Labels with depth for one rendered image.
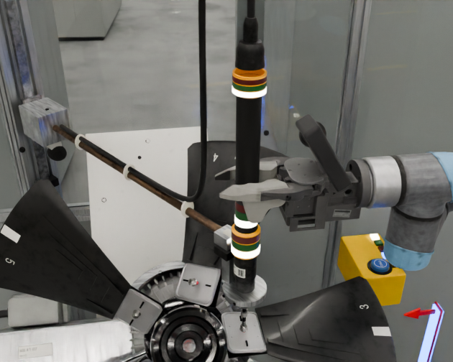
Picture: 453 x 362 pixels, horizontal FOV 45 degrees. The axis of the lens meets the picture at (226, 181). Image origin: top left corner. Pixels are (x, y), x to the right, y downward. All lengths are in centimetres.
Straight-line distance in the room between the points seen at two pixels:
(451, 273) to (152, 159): 128
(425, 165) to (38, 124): 78
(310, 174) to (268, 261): 105
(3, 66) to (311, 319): 82
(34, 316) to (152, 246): 26
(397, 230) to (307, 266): 99
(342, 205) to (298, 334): 26
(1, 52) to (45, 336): 60
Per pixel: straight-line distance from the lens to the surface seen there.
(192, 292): 93
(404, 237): 88
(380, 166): 80
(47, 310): 109
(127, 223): 116
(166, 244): 115
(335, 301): 102
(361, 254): 132
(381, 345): 100
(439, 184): 83
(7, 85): 129
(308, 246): 179
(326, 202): 77
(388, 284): 129
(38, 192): 91
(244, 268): 83
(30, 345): 107
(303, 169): 77
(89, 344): 105
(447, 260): 206
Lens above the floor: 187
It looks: 31 degrees down
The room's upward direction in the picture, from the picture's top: straight up
